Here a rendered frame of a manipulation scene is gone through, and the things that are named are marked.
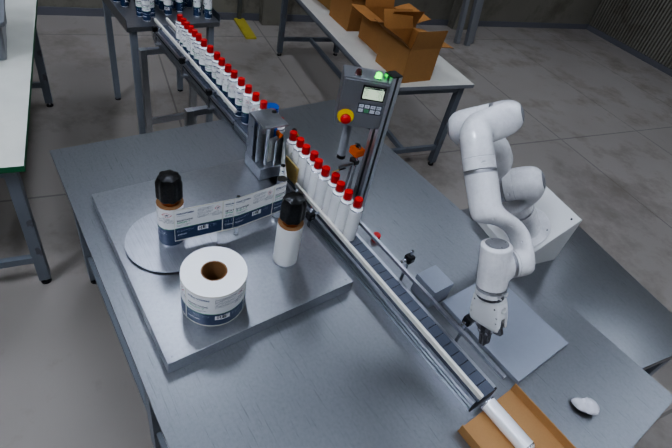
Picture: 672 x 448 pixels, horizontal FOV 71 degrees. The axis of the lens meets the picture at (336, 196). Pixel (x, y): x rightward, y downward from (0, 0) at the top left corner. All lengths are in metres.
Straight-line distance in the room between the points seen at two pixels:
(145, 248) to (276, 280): 0.46
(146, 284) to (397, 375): 0.86
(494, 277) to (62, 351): 2.01
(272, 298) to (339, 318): 0.24
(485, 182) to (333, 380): 0.75
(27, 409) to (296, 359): 1.34
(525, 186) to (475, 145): 0.49
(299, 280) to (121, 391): 1.12
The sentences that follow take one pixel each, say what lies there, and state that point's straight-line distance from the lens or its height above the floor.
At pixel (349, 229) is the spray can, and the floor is 0.95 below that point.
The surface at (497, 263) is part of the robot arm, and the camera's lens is 1.31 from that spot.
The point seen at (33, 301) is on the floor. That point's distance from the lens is 2.86.
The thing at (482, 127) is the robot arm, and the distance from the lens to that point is 1.34.
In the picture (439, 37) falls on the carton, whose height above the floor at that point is 1.11.
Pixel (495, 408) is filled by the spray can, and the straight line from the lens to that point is 1.62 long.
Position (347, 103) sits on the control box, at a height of 1.38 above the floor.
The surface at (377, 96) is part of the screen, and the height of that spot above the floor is 1.42.
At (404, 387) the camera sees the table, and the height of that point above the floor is 0.83.
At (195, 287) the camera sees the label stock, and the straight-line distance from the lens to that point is 1.45.
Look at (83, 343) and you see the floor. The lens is 2.64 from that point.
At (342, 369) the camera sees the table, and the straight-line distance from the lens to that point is 1.57.
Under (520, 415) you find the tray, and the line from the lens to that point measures 1.71.
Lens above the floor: 2.17
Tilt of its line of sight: 39 degrees down
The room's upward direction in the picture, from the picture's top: 14 degrees clockwise
